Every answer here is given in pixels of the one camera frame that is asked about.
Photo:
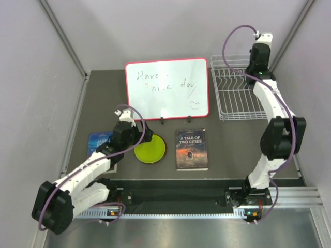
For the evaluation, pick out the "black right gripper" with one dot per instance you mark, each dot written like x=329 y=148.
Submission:
x=267 y=59

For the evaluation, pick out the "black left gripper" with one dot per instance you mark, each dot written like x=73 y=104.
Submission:
x=139 y=134

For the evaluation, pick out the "lime green plate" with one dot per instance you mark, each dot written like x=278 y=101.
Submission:
x=140 y=151

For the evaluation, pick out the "red floral plate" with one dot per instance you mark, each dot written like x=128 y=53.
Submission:
x=166 y=152

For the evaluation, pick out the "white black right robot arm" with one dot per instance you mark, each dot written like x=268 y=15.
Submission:
x=283 y=135

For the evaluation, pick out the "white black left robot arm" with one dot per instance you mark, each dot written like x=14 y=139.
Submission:
x=58 y=203

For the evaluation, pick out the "Jane Eyre book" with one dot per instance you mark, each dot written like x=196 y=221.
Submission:
x=94 y=141

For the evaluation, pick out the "Tale of Two Cities book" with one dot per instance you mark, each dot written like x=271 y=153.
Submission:
x=191 y=151

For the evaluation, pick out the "pink framed whiteboard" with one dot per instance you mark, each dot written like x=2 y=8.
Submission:
x=168 y=89

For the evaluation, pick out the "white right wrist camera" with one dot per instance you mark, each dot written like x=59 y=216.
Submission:
x=264 y=38

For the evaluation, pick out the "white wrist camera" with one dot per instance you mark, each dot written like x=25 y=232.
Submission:
x=126 y=115
x=264 y=38

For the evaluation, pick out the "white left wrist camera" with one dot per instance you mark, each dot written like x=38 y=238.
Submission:
x=126 y=115

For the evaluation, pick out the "white wire dish rack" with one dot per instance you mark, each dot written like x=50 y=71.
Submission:
x=235 y=98

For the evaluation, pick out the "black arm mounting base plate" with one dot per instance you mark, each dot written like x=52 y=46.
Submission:
x=228 y=193

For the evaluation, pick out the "aluminium frame rail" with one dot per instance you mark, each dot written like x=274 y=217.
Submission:
x=282 y=197

